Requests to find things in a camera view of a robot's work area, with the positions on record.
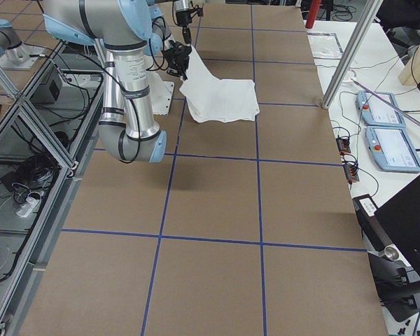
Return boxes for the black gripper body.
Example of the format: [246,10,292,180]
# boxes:
[162,40,192,70]
[173,0,203,27]

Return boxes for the white long-sleeve printed shirt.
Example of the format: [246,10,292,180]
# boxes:
[179,48,260,123]

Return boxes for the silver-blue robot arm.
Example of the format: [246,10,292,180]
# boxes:
[0,1,204,63]
[43,1,195,162]

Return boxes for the red cylinder object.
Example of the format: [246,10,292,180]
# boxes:
[305,0,322,29]

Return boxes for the clear plastic bag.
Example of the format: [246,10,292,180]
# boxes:
[307,32,344,60]

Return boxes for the upper orange circuit board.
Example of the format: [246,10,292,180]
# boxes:
[336,136,351,155]

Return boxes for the orange circuit board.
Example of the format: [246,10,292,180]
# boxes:
[336,136,351,155]
[343,164,359,184]

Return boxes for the lower orange circuit board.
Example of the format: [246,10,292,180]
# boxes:
[343,164,359,184]

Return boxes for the upper blue teach pendant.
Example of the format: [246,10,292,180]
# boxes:
[356,90,406,128]

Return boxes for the blue teach pendant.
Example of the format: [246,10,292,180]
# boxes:
[365,126,420,173]
[356,90,406,128]

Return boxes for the lower blue teach pendant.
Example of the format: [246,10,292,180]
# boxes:
[365,126,420,173]

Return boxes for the black box white label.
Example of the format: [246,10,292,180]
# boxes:
[352,194,393,251]

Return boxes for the black laptop computer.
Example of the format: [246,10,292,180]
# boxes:
[375,175,420,276]

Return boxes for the aluminium frame post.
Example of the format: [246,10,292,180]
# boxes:
[321,0,383,109]

